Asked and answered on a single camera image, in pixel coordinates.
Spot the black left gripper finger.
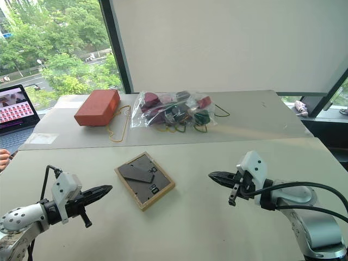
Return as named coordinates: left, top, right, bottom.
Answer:
left=84, top=186, right=113, bottom=206
left=82, top=185, right=113, bottom=200

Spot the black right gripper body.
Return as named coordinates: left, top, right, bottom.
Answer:
left=227, top=171, right=257, bottom=208

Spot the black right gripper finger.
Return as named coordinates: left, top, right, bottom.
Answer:
left=208, top=171, right=237, bottom=181
left=208, top=174, right=235, bottom=189

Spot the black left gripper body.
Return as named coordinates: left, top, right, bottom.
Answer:
left=65, top=191, right=93, bottom=229

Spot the open laptop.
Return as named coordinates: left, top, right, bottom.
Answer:
left=0, top=84, right=42, bottom=156

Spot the bystander bare hand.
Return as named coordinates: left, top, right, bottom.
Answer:
left=0, top=148, right=12, bottom=174

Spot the green rubber band loop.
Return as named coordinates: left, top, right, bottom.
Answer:
left=214, top=103, right=231, bottom=118

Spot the yellow rubber band loop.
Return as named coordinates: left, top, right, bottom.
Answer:
left=108, top=104, right=132, bottom=143

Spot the clear plastic bag of trinkets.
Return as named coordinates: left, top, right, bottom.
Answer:
left=130, top=90, right=219, bottom=134

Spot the orange rectangular box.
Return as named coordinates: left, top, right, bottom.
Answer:
left=73, top=89, right=121, bottom=127

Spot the black window pillar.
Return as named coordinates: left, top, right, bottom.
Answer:
left=98, top=0, right=134, bottom=95

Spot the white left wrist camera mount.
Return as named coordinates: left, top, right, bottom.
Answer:
left=51, top=171, right=83, bottom=225

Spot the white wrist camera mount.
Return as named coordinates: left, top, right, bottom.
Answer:
left=235, top=150, right=269, bottom=191
left=51, top=171, right=83, bottom=225

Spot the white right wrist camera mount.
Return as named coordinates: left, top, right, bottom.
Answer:
left=235, top=150, right=269, bottom=191

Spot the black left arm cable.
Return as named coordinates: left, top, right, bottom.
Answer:
left=40, top=164, right=63, bottom=203

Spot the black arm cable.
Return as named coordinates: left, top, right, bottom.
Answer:
left=40, top=164, right=63, bottom=203
left=240, top=181, right=348, bottom=224

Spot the wooden picture frame face down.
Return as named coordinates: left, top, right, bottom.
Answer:
left=114, top=151, right=176, bottom=213

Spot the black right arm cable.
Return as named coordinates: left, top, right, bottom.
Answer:
left=240, top=181, right=348, bottom=224

